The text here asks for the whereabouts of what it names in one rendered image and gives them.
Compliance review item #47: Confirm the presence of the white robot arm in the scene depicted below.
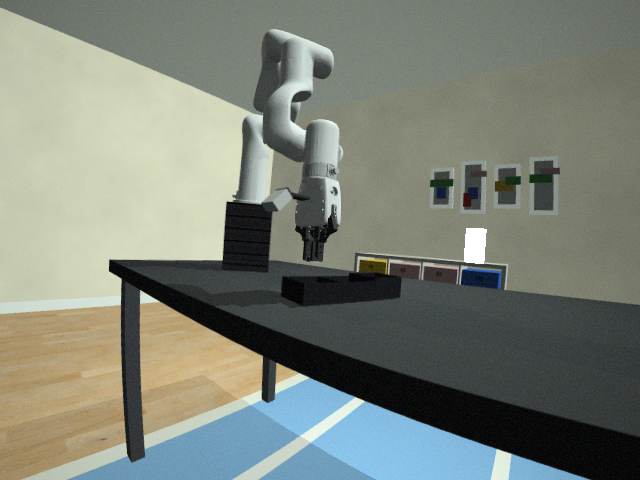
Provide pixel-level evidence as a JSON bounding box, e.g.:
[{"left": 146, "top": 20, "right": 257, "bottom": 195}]
[{"left": 232, "top": 29, "right": 339, "bottom": 212}]

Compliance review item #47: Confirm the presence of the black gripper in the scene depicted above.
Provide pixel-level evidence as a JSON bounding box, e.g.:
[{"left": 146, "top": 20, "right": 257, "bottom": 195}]
[{"left": 295, "top": 176, "right": 341, "bottom": 262}]

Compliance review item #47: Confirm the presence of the dark grey rack of bins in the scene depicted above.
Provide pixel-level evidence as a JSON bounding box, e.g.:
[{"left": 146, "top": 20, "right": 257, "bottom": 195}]
[{"left": 281, "top": 273, "right": 402, "bottom": 306}]

